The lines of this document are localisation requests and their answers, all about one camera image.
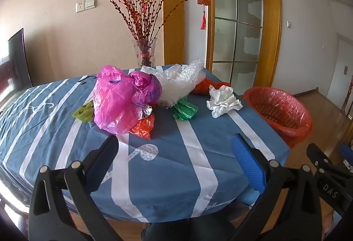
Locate red wooden chair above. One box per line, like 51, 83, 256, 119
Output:
341, 76, 353, 115

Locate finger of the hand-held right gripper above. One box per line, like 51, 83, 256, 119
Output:
340, 144, 353, 172
307, 143, 335, 175

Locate green plastic bag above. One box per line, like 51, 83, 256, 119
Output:
172, 99, 198, 121

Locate person's dark trousers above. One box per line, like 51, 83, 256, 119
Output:
141, 216, 238, 241

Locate wooden wall trim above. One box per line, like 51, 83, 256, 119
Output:
163, 0, 185, 66

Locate yellow-green plastic bag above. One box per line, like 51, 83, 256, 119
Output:
72, 102, 95, 122

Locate glass panelled door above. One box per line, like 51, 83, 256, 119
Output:
212, 0, 264, 88

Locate small knotted orange plastic bag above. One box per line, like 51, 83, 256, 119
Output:
192, 78, 231, 96

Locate glass vase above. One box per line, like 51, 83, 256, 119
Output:
132, 38, 158, 68

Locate wooden door frame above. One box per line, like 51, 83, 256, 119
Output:
206, 0, 282, 90

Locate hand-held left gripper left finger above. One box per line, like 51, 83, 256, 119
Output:
28, 135, 119, 241

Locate red berry branches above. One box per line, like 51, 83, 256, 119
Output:
96, 0, 199, 65

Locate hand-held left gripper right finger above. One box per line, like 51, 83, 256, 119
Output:
231, 133, 322, 241

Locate red plastic basket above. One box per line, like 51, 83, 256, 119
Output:
243, 86, 313, 149

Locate clear plastic bag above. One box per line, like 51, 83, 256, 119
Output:
141, 58, 206, 108

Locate white plastic bag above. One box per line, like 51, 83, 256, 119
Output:
207, 85, 243, 118

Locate pink plastic bag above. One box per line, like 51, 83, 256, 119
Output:
93, 65, 163, 135

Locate large orange plastic bag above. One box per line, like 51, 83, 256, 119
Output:
129, 114, 156, 139

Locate blue striped tablecloth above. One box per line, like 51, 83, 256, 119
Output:
0, 65, 291, 223

